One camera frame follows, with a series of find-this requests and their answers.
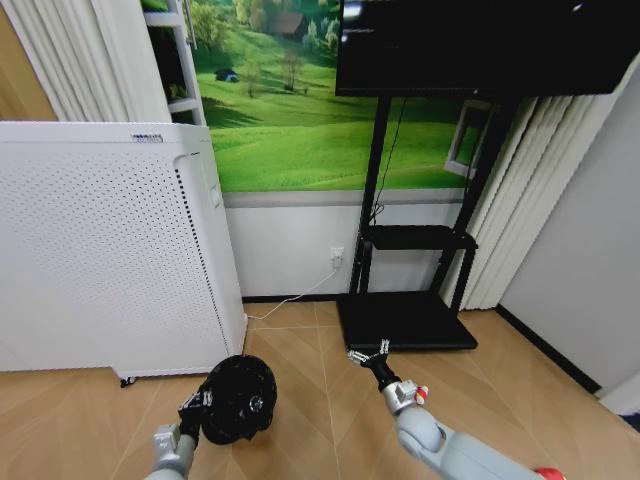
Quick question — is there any black tv monitor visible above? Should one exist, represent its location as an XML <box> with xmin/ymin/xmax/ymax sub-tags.
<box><xmin>334</xmin><ymin>0</ymin><xmax>640</xmax><ymax>98</ymax></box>

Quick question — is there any white perforated air purifier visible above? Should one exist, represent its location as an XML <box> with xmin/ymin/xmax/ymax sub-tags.
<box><xmin>0</xmin><ymin>120</ymin><xmax>249</xmax><ymax>389</ymax></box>

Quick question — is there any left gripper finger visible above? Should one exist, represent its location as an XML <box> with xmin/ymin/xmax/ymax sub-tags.
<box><xmin>180</xmin><ymin>388</ymin><xmax>215</xmax><ymax>413</ymax></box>

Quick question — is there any white power cable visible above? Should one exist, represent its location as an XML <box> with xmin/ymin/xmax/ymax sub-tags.
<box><xmin>244</xmin><ymin>266</ymin><xmax>338</xmax><ymax>322</ymax></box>

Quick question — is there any black tv stand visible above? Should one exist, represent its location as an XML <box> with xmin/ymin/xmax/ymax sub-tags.
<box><xmin>335</xmin><ymin>94</ymin><xmax>521</xmax><ymax>354</ymax></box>

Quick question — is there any white pleated curtain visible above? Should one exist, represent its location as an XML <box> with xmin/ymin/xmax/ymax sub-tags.
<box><xmin>441</xmin><ymin>93</ymin><xmax>622</xmax><ymax>312</ymax></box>
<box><xmin>2</xmin><ymin>0</ymin><xmax>172</xmax><ymax>124</ymax></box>

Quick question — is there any green landscape wall poster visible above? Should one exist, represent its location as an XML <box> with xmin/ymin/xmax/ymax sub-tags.
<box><xmin>141</xmin><ymin>0</ymin><xmax>501</xmax><ymax>194</ymax></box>

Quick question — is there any black stand shelf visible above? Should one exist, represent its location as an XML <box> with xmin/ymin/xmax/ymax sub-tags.
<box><xmin>360</xmin><ymin>224</ymin><xmax>479</xmax><ymax>252</ymax></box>

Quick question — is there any thin black monitor cable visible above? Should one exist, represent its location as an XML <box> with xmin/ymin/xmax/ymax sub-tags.
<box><xmin>368</xmin><ymin>96</ymin><xmax>407</xmax><ymax>227</ymax></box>

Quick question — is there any black mesh trash bin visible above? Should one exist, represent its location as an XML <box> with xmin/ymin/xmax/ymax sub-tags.
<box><xmin>198</xmin><ymin>354</ymin><xmax>278</xmax><ymax>446</ymax></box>

